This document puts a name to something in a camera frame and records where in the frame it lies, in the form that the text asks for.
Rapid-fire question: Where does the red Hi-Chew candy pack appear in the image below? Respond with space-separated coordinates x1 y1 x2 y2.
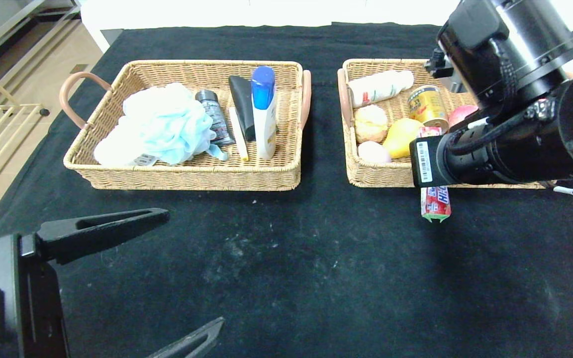
417 126 452 223

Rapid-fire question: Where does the pale pink round ball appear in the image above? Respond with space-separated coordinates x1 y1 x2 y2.
358 141 392 164

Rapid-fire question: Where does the yellow pear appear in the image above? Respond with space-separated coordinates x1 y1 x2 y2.
382 118 424 160

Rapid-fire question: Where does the beige wooden rack on wheels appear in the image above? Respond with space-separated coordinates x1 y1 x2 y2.
0 56 51 207

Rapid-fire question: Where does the black tablecloth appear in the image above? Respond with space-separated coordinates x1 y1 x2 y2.
0 22 573 358

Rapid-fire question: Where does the wicker basket with brown handles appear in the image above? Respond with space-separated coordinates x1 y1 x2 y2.
59 60 312 192
337 59 546 189

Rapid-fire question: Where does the white table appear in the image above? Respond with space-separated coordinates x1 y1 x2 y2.
80 0 459 54

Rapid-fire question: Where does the grey squeeze tube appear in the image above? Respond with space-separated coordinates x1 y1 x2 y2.
195 90 236 147

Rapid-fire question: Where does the white round plastic container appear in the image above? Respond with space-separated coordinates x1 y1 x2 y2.
94 130 161 167

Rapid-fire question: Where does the gold drink can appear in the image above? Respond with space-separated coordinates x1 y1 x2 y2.
407 85 449 134

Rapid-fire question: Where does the pink cream puff bun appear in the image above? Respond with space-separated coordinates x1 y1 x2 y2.
354 104 389 144

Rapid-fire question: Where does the white bottle with red label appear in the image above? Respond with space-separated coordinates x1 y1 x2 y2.
349 70 414 109

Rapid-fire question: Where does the white marker yellow cap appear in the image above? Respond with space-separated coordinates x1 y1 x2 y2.
229 107 250 162

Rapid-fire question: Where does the white shampoo bottle blue cap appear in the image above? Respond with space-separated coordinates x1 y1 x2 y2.
251 66 278 160

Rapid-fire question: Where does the pink peach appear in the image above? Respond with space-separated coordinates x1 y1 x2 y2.
448 105 480 129

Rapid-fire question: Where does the light blue bath loofah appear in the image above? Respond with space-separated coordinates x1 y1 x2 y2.
122 82 230 165

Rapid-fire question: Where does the black squeeze tube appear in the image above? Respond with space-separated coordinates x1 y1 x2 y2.
228 76 257 143

